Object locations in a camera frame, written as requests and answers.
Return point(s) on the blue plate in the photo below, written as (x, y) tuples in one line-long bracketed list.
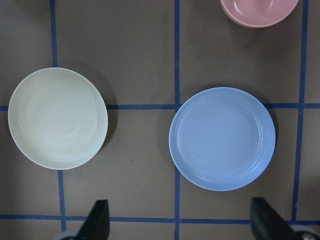
[(222, 139)]

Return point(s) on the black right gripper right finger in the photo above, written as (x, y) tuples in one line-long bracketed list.
[(267, 224)]

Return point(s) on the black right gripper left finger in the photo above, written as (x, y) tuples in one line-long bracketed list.
[(97, 223)]

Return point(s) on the pink plate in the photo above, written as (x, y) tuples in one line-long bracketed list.
[(258, 13)]

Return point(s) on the cream white plate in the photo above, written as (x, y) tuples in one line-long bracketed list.
[(57, 118)]

